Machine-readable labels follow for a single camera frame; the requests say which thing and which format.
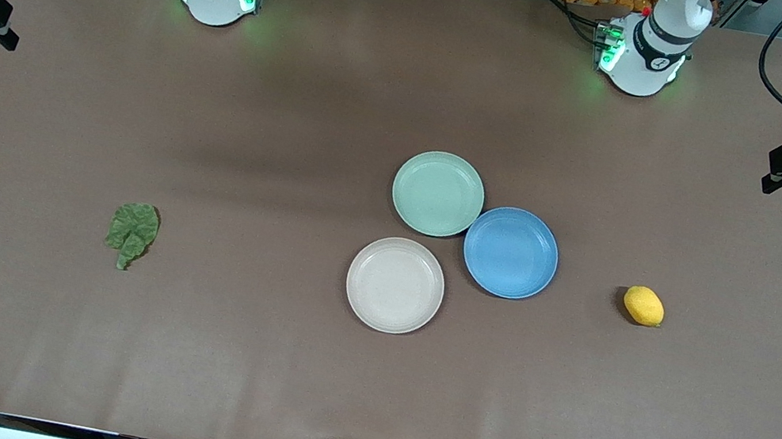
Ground yellow lemon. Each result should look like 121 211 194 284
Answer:
619 283 669 330

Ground green lettuce leaf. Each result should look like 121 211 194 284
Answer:
101 197 164 276

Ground blue plate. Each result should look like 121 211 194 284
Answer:
455 200 566 307

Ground light green plate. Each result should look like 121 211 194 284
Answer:
385 144 492 245

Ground beige plate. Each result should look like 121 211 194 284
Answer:
338 229 453 342

